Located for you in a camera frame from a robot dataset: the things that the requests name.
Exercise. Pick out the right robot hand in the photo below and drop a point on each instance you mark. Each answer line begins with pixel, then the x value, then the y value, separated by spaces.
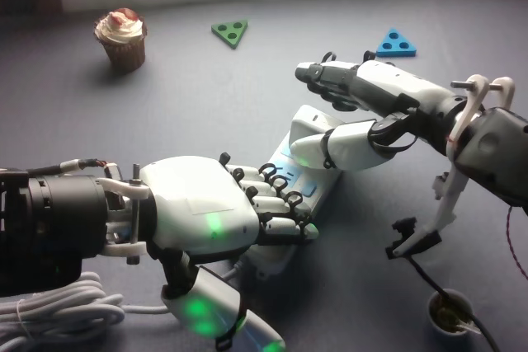
pixel 392 80

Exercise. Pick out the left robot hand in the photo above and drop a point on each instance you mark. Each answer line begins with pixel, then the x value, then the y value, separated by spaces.
pixel 194 199

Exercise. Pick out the white power adapter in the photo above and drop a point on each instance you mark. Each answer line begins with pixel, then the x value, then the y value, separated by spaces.
pixel 309 119

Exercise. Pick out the white power strip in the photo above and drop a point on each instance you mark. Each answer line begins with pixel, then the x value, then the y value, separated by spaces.
pixel 313 187

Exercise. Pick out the blue triangle block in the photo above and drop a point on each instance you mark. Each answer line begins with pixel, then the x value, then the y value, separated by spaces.
pixel 396 53

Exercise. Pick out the grey table cloth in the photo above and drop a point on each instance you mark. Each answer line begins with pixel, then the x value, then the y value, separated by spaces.
pixel 247 92

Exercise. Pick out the toy cupcake with cream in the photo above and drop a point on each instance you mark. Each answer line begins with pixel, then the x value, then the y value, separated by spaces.
pixel 123 51

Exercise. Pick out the green triangle block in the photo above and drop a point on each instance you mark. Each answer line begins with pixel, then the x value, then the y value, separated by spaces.
pixel 229 29

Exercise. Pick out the small white cup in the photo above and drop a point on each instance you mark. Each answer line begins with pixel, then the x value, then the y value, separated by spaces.
pixel 441 323

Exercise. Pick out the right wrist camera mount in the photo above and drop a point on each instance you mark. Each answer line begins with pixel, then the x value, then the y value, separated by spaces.
pixel 449 203

